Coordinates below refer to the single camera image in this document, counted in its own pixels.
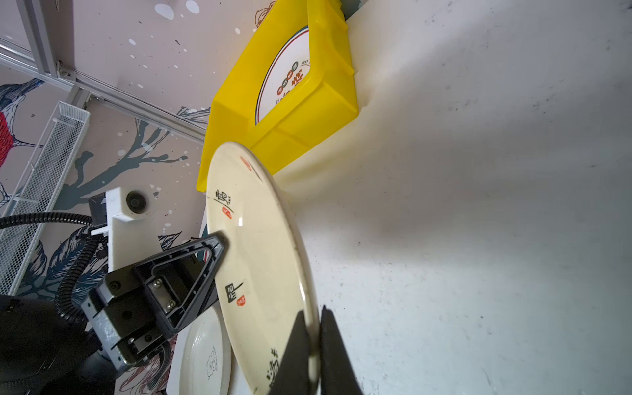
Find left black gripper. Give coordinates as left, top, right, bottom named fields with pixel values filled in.
left=81, top=231, right=229, bottom=370

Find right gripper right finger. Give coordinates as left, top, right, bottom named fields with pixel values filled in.
left=319, top=306, right=363, bottom=395

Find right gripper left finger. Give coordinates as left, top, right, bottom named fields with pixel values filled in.
left=269, top=311, right=311, bottom=395

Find cream floral plate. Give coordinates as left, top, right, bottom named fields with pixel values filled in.
left=206, top=142, right=319, bottom=394

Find plain cream plate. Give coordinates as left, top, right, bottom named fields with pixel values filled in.
left=179, top=305, right=232, bottom=395

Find white plate red characters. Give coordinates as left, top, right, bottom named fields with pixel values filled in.
left=254, top=26, right=311, bottom=124

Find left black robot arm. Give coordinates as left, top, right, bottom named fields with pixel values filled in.
left=1, top=232, right=229, bottom=394

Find yellow plastic bin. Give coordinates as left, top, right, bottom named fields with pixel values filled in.
left=197, top=1, right=360, bottom=192

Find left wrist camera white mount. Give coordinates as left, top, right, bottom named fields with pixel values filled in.
left=88, top=187, right=162, bottom=273

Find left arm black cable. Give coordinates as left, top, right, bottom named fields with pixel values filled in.
left=0, top=211, right=107, bottom=324

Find white wire mesh shelf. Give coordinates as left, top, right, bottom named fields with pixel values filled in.
left=1, top=101, right=91, bottom=295

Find aluminium frame rail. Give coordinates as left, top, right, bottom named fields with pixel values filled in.
left=1, top=1, right=206, bottom=143

